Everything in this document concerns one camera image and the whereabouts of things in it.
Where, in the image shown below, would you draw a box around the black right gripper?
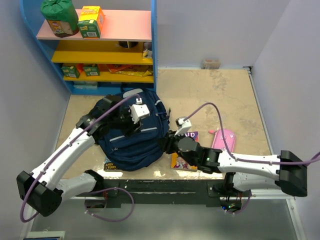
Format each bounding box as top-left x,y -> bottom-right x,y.
155,129 -> 196,167

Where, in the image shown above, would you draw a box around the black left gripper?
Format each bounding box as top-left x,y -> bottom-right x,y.
109,104 -> 143,137

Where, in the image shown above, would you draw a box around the navy blue backpack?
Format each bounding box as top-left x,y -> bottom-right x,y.
97,88 -> 170,172

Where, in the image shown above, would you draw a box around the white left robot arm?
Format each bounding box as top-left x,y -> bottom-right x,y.
16,93 -> 150,223

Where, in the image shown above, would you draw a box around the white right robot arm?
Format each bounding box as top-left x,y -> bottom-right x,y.
158,131 -> 308,197

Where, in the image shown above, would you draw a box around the Roald Dahl Charlie book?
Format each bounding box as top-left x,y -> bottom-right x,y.
170,131 -> 199,172

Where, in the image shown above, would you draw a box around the pink pencil case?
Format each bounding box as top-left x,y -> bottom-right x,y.
208,129 -> 236,152

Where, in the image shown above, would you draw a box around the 169-storey treehouse book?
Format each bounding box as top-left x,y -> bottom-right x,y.
103,156 -> 119,171

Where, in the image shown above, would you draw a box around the orange yellow snack packets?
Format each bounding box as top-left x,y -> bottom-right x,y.
80,64 -> 153,77

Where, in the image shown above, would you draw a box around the green box right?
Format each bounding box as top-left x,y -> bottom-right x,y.
83,64 -> 100,77

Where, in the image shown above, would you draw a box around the blue shelf unit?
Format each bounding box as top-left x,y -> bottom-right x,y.
19,0 -> 158,95

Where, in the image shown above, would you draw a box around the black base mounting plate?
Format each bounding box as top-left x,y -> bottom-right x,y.
74,178 -> 253,209

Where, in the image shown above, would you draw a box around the green box left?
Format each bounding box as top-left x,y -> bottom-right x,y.
61,65 -> 80,79

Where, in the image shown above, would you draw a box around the yellow green carton box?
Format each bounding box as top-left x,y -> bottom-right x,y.
77,6 -> 105,39

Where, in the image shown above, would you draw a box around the green chips canister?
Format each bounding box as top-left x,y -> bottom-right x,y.
40,0 -> 79,38

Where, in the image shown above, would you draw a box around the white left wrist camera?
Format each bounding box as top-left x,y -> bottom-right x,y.
129,97 -> 150,124

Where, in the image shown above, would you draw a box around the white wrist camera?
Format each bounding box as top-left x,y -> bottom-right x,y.
174,116 -> 192,136
129,97 -> 150,124

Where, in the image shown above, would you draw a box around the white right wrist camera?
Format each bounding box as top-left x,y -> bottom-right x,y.
174,116 -> 192,136

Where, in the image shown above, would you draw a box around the small brown box at wall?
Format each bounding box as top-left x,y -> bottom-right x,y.
201,59 -> 221,70

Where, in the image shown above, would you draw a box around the aluminium rail frame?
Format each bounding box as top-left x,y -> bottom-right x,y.
19,67 -> 306,240

